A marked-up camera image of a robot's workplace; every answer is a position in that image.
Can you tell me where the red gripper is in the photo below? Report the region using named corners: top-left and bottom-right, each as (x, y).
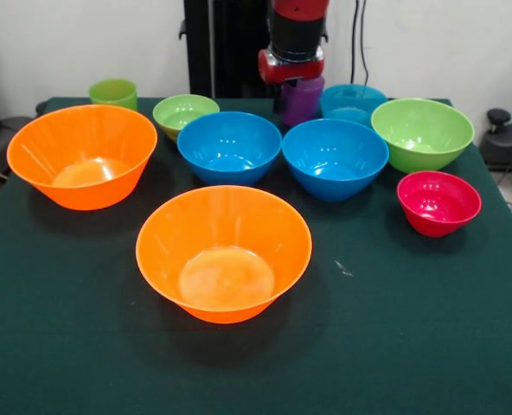
top-left (257, 45), bottom-right (326, 115)

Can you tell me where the purple plastic cup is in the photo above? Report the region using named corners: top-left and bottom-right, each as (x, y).
top-left (280, 75), bottom-right (327, 129)

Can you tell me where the blue plastic bowl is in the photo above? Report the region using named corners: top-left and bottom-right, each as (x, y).
top-left (281, 118), bottom-right (390, 203)
top-left (176, 111), bottom-right (283, 188)

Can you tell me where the large orange plastic bowl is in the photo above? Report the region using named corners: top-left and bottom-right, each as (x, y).
top-left (135, 184), bottom-right (314, 325)
top-left (6, 104), bottom-right (159, 212)

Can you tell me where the small translucent blue bowl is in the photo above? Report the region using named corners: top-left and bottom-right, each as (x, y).
top-left (319, 83), bottom-right (389, 128)

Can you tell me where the small green plastic bowl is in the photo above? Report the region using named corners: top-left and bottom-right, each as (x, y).
top-left (152, 93), bottom-right (221, 144)

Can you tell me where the large green plastic bowl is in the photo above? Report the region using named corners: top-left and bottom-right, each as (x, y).
top-left (370, 98), bottom-right (476, 175)

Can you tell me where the green plastic cup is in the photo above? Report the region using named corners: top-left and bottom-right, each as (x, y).
top-left (87, 78), bottom-right (138, 112)

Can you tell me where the small pink plastic bowl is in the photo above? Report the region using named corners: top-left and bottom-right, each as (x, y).
top-left (396, 170), bottom-right (483, 239)

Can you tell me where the black stand base with knob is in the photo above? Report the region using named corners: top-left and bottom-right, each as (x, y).
top-left (480, 107), bottom-right (512, 174)

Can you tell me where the dark green table cloth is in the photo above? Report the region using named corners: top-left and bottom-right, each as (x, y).
top-left (0, 96), bottom-right (512, 415)

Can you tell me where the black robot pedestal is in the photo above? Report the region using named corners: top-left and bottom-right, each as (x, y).
top-left (178, 0), bottom-right (330, 99)

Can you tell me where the black hanging cable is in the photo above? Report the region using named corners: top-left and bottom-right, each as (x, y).
top-left (353, 0), bottom-right (370, 87)

